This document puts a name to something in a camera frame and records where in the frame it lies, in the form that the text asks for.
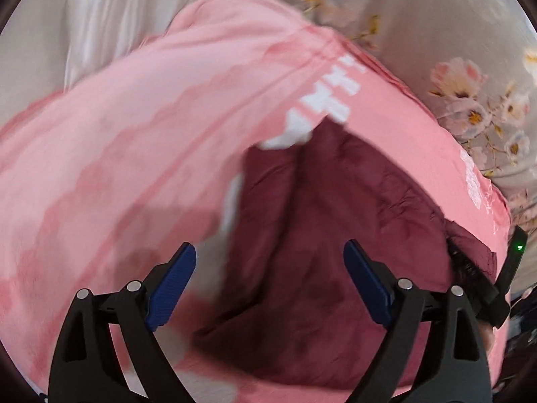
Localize pink towel blanket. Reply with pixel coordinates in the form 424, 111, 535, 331
1, 0, 510, 402

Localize grey floral duvet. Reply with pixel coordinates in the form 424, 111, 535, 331
284, 0, 536, 232

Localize person's right hand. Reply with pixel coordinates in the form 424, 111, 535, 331
478, 286, 537, 356

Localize silver satin curtain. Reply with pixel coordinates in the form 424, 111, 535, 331
1, 0, 194, 123

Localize maroon quilted down jacket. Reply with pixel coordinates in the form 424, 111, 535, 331
194, 120, 497, 389

